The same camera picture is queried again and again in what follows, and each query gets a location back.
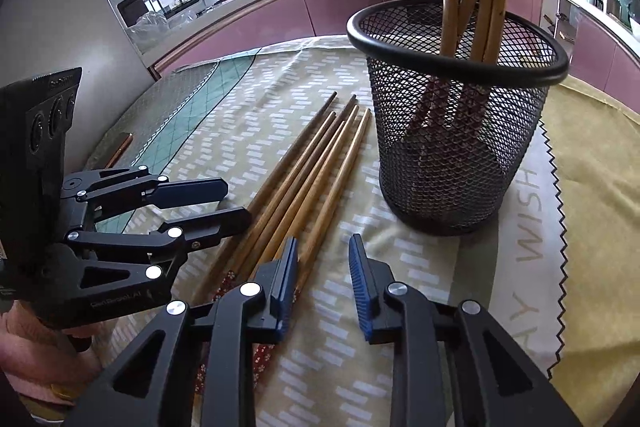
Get clear plastic bag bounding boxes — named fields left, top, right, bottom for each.
left=127, top=9, right=196, bottom=55

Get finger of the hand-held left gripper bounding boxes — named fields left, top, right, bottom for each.
left=61, top=165, right=229, bottom=220
left=64, top=207, right=253, bottom=295

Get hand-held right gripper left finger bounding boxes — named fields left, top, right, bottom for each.
left=65, top=237, right=301, bottom=427

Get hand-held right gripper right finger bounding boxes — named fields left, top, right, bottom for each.
left=348, top=233, right=583, bottom=427

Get pink base cabinets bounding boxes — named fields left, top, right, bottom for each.
left=150, top=0, right=640, bottom=108

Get black mesh holder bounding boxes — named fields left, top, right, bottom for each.
left=346, top=0, right=571, bottom=237

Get dark phone copper edge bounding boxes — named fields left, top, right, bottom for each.
left=102, top=132, right=135, bottom=170

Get grey refrigerator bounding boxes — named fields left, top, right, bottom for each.
left=0, top=0, right=161, bottom=178

